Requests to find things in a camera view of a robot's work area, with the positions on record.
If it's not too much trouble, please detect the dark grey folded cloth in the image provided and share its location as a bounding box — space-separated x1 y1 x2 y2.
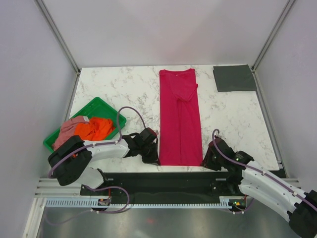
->
213 64 257 92

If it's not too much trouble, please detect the right aluminium frame post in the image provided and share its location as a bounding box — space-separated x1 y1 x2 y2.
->
251 0 297 72

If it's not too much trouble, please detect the left aluminium frame post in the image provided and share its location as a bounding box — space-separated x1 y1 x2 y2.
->
34 0 81 75

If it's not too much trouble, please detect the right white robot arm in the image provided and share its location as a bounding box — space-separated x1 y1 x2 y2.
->
202 137 317 238

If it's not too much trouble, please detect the dusty pink t-shirt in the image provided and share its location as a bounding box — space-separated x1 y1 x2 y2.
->
53 116 90 151

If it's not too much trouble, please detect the aluminium frame post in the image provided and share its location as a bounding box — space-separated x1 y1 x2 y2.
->
34 0 81 75
251 0 297 72

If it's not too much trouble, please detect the aluminium rail profile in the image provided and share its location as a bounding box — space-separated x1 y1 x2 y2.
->
35 178 81 198

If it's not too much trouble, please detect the white slotted cable duct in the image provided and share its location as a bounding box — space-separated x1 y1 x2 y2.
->
45 197 232 209

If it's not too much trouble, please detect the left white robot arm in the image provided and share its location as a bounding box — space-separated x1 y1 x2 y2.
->
48 127 160 195

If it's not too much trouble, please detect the orange t-shirt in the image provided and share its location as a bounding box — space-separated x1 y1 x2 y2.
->
74 117 115 141

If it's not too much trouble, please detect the magenta t-shirt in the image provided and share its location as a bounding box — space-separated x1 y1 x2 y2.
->
159 68 203 167

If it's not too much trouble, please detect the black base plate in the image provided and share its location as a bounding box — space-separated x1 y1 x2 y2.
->
80 172 244 202

